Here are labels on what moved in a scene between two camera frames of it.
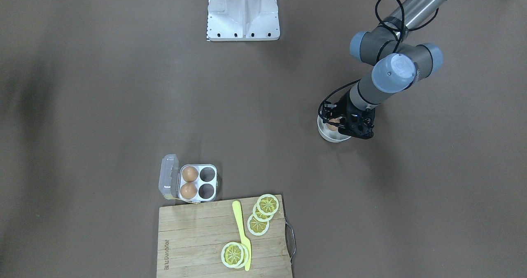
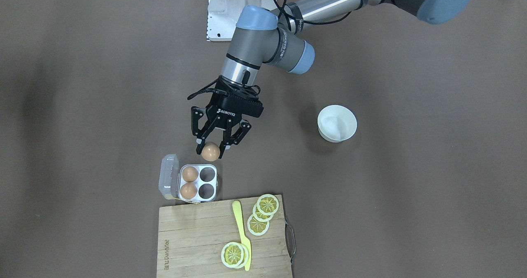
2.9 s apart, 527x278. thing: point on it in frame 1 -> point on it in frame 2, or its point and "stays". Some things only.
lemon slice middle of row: [260, 216] stays
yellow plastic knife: [247, 243] stays
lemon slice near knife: [257, 227] stays
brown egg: [332, 127] -> [210, 151]
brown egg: [190, 174] stays
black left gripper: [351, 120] -> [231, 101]
